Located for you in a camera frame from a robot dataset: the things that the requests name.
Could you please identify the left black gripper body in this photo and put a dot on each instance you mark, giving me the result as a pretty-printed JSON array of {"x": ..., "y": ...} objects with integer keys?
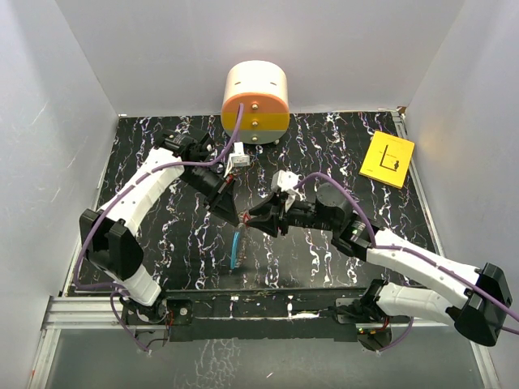
[{"x": 203, "y": 181}]

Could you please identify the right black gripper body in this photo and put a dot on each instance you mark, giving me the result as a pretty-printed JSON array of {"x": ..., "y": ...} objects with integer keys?
[{"x": 303, "y": 214}]

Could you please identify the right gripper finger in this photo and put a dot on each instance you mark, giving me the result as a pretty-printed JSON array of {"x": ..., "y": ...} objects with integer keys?
[
  {"x": 266, "y": 224},
  {"x": 265, "y": 206}
]

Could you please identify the red tag key bunch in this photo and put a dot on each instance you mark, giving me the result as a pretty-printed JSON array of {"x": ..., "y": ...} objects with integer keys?
[{"x": 244, "y": 219}]

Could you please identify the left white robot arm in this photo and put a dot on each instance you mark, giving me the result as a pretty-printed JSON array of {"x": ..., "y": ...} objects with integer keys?
[{"x": 109, "y": 233}]

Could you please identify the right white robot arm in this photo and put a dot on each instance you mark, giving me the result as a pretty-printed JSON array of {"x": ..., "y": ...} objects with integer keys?
[{"x": 473, "y": 300}]

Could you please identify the yellow book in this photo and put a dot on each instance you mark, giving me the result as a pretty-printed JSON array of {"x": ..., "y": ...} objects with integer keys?
[{"x": 388, "y": 159}]

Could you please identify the round three-drawer mini cabinet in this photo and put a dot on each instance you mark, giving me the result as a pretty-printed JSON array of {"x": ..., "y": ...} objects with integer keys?
[{"x": 261, "y": 87}]

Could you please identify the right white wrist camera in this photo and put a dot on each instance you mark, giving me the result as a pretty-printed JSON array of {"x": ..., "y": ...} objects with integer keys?
[{"x": 285, "y": 182}]

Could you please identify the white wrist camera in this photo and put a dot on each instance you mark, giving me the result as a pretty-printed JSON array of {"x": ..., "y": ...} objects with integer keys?
[
  {"x": 237, "y": 158},
  {"x": 285, "y": 182}
]

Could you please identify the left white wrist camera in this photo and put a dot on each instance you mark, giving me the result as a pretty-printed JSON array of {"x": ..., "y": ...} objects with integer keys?
[{"x": 237, "y": 158}]

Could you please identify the aluminium frame rail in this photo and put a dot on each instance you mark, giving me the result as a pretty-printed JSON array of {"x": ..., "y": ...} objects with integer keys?
[{"x": 74, "y": 331}]

